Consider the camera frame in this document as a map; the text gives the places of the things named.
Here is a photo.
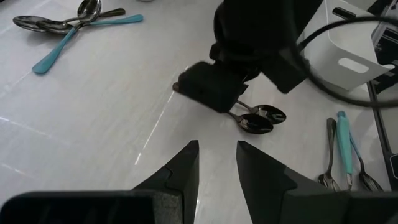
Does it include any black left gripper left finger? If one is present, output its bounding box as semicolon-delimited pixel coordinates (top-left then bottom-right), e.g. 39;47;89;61
132;139;200;224

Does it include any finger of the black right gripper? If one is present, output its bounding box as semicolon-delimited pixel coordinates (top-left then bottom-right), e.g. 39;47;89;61
262;47;312;95
172;60;250;114

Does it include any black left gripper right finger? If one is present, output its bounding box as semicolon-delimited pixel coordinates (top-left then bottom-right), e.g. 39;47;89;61
235;141;330;224

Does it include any dark metal spoon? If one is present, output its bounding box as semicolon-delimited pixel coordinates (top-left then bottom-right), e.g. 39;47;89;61
228;111;275;135
317;117;341;192
235;100;287;125
12;8;126;33

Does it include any thick teal-handled spoon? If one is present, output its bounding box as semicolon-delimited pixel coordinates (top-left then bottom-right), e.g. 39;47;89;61
336;110;354;191

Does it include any thin blue-handled spoon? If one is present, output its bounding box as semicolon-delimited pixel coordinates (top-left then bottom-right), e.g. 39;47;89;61
348;132;384;192
35;14;144;35
32;0;103;75

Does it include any white plastic bin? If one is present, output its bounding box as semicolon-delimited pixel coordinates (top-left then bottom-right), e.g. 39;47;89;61
297;0;396;92

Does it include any black right camera cable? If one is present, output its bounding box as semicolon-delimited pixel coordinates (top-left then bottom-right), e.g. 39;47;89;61
297;14;398;109

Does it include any black aluminium table frame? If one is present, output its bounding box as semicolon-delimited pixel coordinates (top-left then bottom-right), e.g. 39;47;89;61
366;80;398;191

